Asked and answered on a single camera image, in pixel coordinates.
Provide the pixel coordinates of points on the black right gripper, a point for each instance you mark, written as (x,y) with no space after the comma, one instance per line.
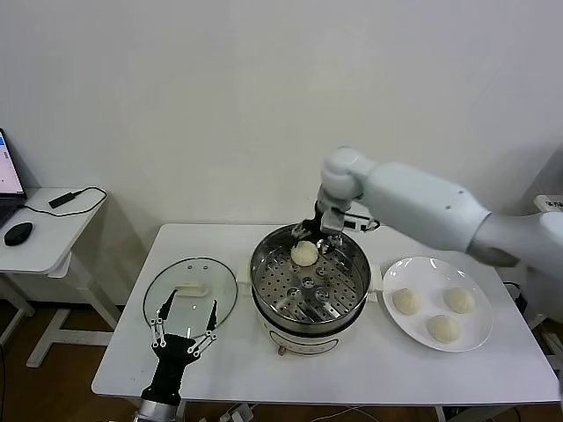
(316,226)

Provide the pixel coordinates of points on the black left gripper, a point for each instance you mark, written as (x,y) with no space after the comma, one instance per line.
(171,356)

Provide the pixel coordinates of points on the white steamed baozi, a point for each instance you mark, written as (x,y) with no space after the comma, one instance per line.
(407,301)
(303,256)
(443,327)
(458,300)

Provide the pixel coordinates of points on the glass pot lid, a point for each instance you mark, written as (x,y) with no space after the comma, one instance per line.
(198,272)

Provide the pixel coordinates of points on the perforated steel steamer basket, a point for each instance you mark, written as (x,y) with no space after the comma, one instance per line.
(281,283)

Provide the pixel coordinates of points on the steel steamer pot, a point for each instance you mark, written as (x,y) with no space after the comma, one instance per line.
(303,342)

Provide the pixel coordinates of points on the white power strip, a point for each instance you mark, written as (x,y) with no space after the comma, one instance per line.
(239,413)

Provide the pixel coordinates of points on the white round plate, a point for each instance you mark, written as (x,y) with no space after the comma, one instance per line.
(440,277)

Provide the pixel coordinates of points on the white side desk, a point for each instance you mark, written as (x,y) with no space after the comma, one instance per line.
(53,233)

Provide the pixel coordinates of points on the black usb adapter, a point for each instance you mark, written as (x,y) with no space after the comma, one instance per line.
(63,200)

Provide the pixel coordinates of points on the black computer mouse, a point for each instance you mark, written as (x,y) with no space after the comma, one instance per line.
(17,234)

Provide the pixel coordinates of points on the black laptop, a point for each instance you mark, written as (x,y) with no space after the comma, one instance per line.
(9,176)

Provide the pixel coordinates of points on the white equipment stand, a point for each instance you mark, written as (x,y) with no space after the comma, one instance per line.
(550,203)

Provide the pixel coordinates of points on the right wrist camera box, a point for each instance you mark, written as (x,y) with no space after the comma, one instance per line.
(332,222)

